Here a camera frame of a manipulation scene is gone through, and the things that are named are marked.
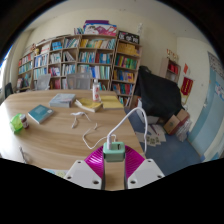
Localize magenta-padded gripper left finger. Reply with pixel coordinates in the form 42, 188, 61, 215
63, 145, 107, 190

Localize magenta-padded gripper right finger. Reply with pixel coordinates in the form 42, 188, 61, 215
124, 146, 166, 190

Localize green charger block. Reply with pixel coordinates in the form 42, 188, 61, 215
102, 141, 126, 163

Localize white charger cable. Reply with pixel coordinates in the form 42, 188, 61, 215
82, 106, 149, 155

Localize papers on floor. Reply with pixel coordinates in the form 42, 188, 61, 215
134, 123, 167, 148

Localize white box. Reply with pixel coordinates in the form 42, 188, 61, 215
135, 98, 161, 125

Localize cardboard box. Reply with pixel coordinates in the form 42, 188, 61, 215
163, 108, 191, 136

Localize thick yellow book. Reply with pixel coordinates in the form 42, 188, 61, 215
74, 97, 104, 113

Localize teal book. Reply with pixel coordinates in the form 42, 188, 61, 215
27, 104, 55, 125

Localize grey book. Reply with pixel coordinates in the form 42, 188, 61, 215
49, 93, 77, 109

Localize small brown jar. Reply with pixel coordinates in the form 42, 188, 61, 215
19, 113, 30, 130

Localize flat yellow book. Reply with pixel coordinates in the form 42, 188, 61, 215
99, 95, 125, 110

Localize black cloth cover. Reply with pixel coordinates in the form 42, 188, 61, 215
133, 65, 184, 121

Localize white bottle with red label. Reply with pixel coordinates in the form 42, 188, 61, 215
92, 78, 102, 103

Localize grey mesh chair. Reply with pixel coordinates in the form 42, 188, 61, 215
65, 72, 93, 90
34, 73, 52, 91

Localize dark office chair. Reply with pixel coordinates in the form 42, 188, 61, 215
3, 82, 15, 99

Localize wooden bookshelf unit with books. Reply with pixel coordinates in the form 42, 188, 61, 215
15, 19, 144, 107

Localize red wall hanging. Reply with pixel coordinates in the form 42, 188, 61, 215
180, 76, 194, 97

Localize small wooden wall shelf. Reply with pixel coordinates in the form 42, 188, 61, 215
159, 57, 182, 84

